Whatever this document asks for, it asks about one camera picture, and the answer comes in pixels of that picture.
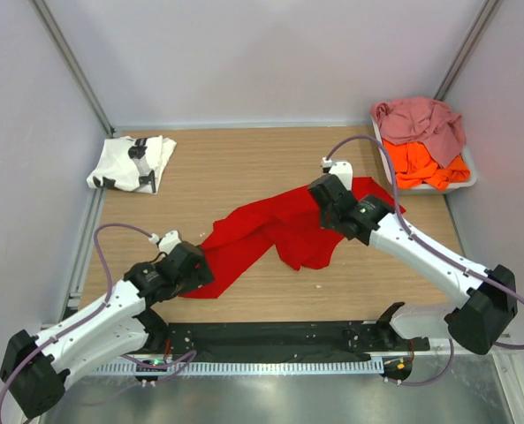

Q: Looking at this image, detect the red t shirt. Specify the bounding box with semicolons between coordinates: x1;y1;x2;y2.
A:
179;176;407;300

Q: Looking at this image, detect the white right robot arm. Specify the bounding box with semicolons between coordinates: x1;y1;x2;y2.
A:
308;174;517;355

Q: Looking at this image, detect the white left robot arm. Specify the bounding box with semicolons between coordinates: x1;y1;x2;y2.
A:
0;241;213;419

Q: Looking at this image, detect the orange t shirt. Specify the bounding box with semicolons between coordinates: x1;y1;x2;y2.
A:
383;139;471;192

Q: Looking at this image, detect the folded white printed t shirt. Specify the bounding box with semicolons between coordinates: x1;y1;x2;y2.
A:
87;135;177;194

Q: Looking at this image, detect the pink t shirt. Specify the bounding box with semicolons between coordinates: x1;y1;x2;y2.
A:
370;97;466;168

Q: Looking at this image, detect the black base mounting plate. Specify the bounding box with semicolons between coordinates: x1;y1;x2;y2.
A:
136;321;430;363

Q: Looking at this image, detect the white plastic tray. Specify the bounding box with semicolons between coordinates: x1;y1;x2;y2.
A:
372;117;477;194

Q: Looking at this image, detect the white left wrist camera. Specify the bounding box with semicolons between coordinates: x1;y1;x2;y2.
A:
148;231;181;254

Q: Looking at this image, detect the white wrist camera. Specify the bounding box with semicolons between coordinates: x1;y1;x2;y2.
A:
321;157;353;191
148;231;181;254

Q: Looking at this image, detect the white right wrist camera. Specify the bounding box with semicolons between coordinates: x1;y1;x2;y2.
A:
321;157;353;191

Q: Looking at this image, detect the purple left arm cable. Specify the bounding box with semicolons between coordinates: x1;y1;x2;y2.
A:
0;223;199;424

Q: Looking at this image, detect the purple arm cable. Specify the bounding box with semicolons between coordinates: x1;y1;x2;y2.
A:
323;134;524;389
0;223;199;424

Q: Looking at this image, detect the slotted grey cable duct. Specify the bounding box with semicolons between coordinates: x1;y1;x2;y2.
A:
90;357;384;377

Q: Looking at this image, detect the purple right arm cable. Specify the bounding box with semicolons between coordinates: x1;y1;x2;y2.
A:
323;134;524;389

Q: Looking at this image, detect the aluminium right frame post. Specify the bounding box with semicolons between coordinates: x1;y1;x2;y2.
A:
434;0;504;101

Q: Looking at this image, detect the aluminium frame post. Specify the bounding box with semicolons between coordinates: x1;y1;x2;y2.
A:
434;0;504;101
30;0;115;136

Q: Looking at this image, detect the aluminium left frame post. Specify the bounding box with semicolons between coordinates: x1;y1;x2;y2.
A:
30;0;115;136

